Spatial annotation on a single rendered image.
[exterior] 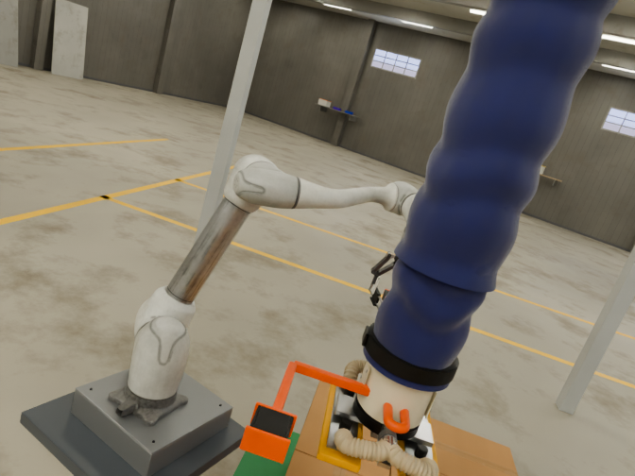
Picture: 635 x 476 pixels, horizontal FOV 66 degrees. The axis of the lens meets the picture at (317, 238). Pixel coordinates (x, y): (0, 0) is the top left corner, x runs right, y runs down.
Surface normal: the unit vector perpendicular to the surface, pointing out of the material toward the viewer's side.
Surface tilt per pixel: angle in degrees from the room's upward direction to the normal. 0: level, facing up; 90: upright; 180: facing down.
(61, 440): 0
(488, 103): 83
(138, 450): 90
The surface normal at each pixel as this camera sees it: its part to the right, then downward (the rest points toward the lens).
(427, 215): -0.76, -0.33
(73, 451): 0.29, -0.92
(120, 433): -0.50, 0.10
